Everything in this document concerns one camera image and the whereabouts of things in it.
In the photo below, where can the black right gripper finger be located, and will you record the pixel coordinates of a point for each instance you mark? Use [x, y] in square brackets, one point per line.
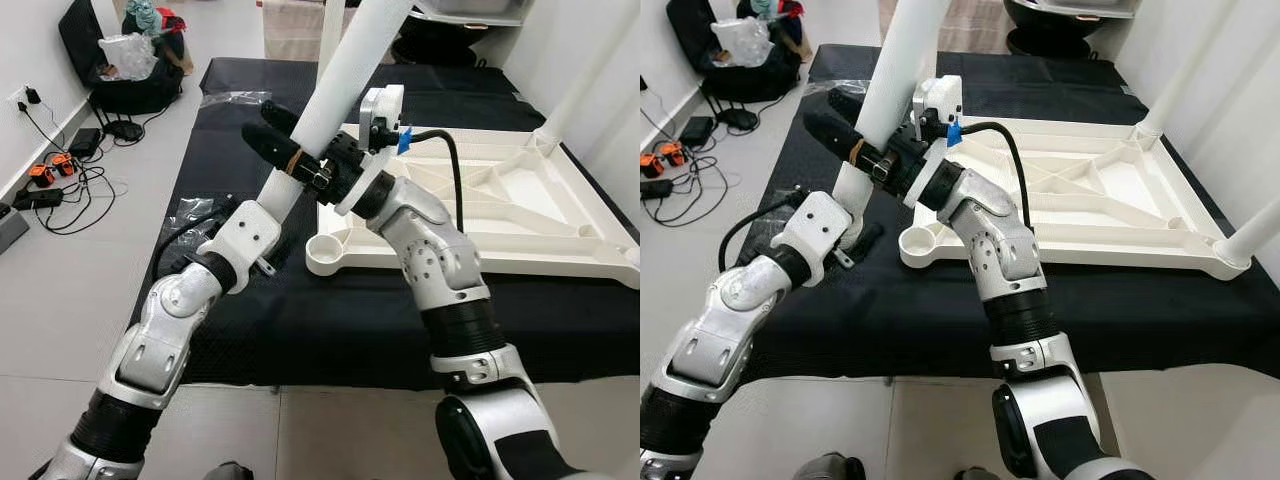
[845, 102]
[280, 113]
[838, 135]
[275, 148]

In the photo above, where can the black open bag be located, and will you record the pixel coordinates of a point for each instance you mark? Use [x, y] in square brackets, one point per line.
[690, 35]
[80, 40]

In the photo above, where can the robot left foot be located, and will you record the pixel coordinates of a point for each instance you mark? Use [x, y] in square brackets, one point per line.
[228, 472]
[830, 468]

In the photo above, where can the teal cloth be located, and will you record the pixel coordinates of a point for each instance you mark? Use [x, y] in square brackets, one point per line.
[142, 14]
[764, 7]

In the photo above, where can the oval black power adapter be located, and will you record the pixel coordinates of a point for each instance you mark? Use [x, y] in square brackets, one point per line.
[125, 130]
[738, 119]

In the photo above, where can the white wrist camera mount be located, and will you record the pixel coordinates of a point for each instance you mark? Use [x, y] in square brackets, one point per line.
[245, 240]
[940, 105]
[815, 232]
[380, 115]

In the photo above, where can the black tablecloth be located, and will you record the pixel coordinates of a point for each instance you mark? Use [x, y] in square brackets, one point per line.
[300, 330]
[900, 320]

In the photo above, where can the square black power adapter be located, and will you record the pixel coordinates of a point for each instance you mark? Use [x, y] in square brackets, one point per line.
[85, 143]
[697, 130]

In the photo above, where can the clear plastic bag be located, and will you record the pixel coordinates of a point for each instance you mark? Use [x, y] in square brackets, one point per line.
[128, 56]
[742, 42]

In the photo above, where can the large black bowl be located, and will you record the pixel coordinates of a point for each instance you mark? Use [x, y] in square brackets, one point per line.
[1065, 35]
[450, 45]

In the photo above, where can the orange black charger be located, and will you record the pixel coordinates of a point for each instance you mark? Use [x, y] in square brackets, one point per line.
[652, 164]
[64, 164]
[41, 176]
[672, 154]

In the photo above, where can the black power strip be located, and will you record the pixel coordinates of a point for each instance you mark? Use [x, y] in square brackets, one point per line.
[655, 188]
[37, 199]

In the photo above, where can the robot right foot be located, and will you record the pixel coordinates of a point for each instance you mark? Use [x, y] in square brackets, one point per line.
[977, 474]

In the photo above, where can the clear plastic storage container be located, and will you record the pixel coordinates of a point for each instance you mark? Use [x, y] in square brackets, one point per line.
[470, 10]

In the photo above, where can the beige woven bench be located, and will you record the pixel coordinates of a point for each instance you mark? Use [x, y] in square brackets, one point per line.
[960, 28]
[295, 30]

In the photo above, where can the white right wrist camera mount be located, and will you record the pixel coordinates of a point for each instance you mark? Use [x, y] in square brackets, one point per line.
[940, 105]
[380, 115]

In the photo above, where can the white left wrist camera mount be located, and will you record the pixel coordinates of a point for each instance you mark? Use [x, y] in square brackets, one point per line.
[245, 240]
[815, 232]

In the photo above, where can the grey box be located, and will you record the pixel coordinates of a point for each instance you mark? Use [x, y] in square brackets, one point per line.
[12, 232]

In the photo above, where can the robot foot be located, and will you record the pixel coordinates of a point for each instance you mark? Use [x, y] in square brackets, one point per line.
[977, 474]
[830, 468]
[228, 472]

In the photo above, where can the red cloth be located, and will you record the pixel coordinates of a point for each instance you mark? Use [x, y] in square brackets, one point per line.
[791, 8]
[170, 19]

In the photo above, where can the white plastic table top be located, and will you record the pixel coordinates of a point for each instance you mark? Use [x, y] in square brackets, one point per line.
[1130, 230]
[520, 240]

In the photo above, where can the long clear tape strip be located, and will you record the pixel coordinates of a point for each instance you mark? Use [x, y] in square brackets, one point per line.
[235, 98]
[817, 87]

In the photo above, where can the white wall socket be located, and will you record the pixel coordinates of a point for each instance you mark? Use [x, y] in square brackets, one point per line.
[24, 98]

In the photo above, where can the yellow rubber band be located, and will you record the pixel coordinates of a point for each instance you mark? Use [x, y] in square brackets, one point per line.
[293, 160]
[857, 150]

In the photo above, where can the wide clear tape patch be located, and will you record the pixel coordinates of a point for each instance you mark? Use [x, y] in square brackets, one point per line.
[772, 218]
[190, 215]

